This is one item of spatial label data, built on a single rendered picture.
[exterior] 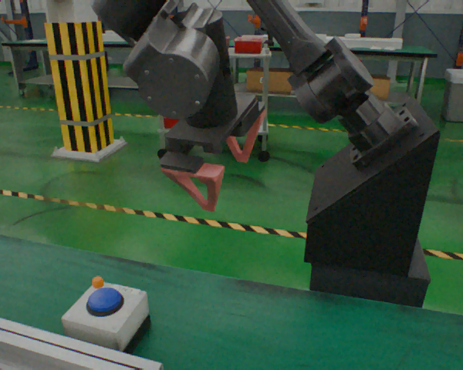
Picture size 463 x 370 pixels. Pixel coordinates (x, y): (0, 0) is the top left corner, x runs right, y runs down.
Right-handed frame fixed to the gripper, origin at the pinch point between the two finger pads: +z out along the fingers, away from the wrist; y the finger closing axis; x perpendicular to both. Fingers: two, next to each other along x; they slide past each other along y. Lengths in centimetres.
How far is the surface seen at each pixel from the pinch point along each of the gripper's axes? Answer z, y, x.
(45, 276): 17.0, -12.5, 30.7
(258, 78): 180, 387, 173
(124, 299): 10.8, -14.1, 9.9
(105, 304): 8.7, -16.5, 10.2
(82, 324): 9.3, -19.7, 11.6
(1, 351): 6.1, -26.8, 15.7
